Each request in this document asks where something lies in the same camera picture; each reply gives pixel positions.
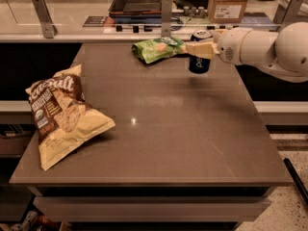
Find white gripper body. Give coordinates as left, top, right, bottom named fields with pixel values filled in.
left=214, top=27, right=252, bottom=65

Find blue pepsi can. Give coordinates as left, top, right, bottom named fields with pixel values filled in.
left=189, top=29, right=212, bottom=74

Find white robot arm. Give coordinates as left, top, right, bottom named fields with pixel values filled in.
left=186, top=22, right=308, bottom=83

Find green chip bag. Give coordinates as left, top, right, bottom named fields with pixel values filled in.
left=132, top=37, right=187, bottom=64

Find brown sea salt chip bag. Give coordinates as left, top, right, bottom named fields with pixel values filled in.
left=26, top=64, right=116, bottom=170

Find cardboard box with label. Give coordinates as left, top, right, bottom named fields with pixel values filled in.
left=207, top=0, right=248, bottom=23

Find dark open bin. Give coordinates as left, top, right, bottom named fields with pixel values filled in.
left=109, top=0, right=162, bottom=15

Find black pole on floor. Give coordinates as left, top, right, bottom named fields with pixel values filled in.
left=283, top=158, right=308, bottom=205

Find middle metal glass bracket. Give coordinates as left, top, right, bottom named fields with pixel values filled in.
left=161, top=0, right=172, bottom=38

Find metal glass bracket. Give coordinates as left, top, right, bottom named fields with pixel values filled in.
left=161, top=0, right=172, bottom=38
left=273, top=0, right=304, bottom=32
left=32, top=0, right=58, bottom=39

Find right metal glass bracket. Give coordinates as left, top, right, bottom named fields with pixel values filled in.
left=273, top=0, right=304, bottom=32

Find left metal glass bracket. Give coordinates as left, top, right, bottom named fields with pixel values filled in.
left=32, top=0, right=58, bottom=39

